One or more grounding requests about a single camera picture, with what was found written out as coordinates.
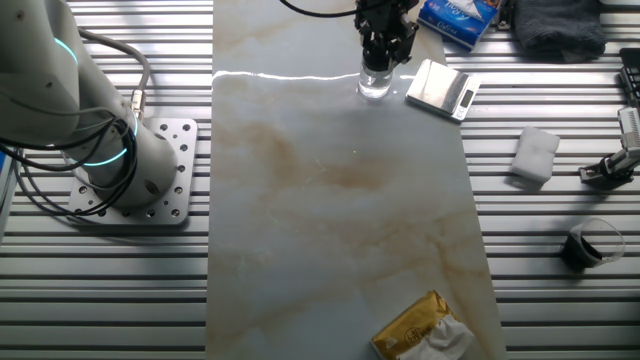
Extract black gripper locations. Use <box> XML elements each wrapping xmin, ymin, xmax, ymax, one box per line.
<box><xmin>354</xmin><ymin>0</ymin><xmax>420</xmax><ymax>64</ymax></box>

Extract clear glass jar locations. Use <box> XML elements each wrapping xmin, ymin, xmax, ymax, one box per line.
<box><xmin>357</xmin><ymin>64</ymin><xmax>395</xmax><ymax>100</ymax></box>

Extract silver digital pocket scale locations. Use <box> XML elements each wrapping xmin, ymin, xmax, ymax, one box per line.
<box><xmin>404</xmin><ymin>58</ymin><xmax>482</xmax><ymax>123</ymax></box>

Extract blue tissue pack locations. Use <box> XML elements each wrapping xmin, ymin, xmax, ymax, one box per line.
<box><xmin>417</xmin><ymin>0</ymin><xmax>501</xmax><ymax>52</ymax></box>

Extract dark grey towel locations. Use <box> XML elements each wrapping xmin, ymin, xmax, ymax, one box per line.
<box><xmin>513</xmin><ymin>0</ymin><xmax>608</xmax><ymax>64</ymax></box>

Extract white foam sponge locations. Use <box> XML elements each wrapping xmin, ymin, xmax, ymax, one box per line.
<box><xmin>509</xmin><ymin>125</ymin><xmax>561</xmax><ymax>185</ymax></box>

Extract clear plastic cup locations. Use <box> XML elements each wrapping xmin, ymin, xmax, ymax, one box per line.
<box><xmin>559</xmin><ymin>217</ymin><xmax>626</xmax><ymax>274</ymax></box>

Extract gold tissue pack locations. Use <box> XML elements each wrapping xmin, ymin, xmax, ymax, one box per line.
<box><xmin>370</xmin><ymin>289</ymin><xmax>484</xmax><ymax>360</ymax></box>

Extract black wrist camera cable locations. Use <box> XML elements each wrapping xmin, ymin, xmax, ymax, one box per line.
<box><xmin>278</xmin><ymin>0</ymin><xmax>371</xmax><ymax>19</ymax></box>

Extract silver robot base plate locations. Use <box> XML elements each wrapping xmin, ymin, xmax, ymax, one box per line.
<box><xmin>67</xmin><ymin>117</ymin><xmax>199</xmax><ymax>226</ymax></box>

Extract thick grey robot cable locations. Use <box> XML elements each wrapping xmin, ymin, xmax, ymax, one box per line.
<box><xmin>77</xmin><ymin>27</ymin><xmax>152</xmax><ymax>122</ymax></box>

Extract small silver camera on stand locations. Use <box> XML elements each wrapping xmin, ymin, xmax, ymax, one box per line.
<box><xmin>578</xmin><ymin>106</ymin><xmax>640</xmax><ymax>191</ymax></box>

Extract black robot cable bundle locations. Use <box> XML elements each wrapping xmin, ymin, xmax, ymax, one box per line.
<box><xmin>0</xmin><ymin>117</ymin><xmax>140</xmax><ymax>220</ymax></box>

